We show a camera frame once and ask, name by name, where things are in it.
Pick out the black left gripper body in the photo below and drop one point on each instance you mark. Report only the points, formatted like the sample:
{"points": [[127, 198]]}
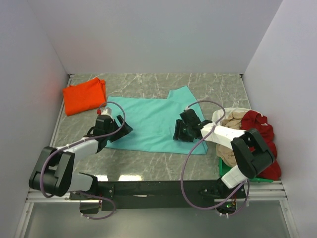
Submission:
{"points": [[114, 128]]}

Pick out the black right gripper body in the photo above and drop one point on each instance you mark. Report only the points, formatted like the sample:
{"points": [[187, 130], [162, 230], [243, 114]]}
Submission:
{"points": [[182, 132]]}

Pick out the teal t-shirt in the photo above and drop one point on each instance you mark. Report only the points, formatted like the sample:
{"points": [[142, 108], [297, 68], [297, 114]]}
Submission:
{"points": [[153, 122]]}

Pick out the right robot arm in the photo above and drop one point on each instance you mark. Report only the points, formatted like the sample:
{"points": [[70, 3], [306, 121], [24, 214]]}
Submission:
{"points": [[251, 152]]}

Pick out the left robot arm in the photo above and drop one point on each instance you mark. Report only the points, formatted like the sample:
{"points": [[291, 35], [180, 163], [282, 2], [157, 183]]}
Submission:
{"points": [[54, 168]]}

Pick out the white t-shirt in pile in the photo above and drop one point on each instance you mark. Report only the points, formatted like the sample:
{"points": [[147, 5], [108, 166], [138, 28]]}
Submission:
{"points": [[232, 118]]}

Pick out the folded orange t-shirt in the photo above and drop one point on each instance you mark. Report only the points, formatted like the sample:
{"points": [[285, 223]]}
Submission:
{"points": [[84, 97]]}

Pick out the beige t-shirt in pile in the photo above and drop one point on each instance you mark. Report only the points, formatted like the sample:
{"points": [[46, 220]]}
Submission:
{"points": [[223, 137]]}

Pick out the green bin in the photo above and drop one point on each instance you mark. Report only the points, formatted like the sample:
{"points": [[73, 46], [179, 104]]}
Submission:
{"points": [[223, 169]]}

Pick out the aluminium rail frame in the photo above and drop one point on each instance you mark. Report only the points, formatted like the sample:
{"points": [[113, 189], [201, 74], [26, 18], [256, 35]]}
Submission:
{"points": [[267, 215]]}

